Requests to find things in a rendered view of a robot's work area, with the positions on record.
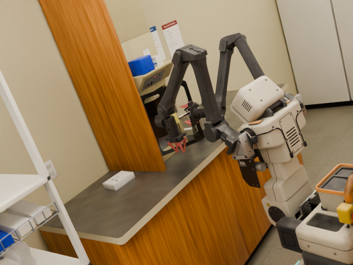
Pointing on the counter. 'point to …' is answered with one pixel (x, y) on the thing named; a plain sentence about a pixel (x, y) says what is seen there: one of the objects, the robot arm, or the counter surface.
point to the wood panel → (104, 83)
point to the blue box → (141, 65)
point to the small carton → (157, 60)
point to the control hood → (153, 74)
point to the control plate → (153, 80)
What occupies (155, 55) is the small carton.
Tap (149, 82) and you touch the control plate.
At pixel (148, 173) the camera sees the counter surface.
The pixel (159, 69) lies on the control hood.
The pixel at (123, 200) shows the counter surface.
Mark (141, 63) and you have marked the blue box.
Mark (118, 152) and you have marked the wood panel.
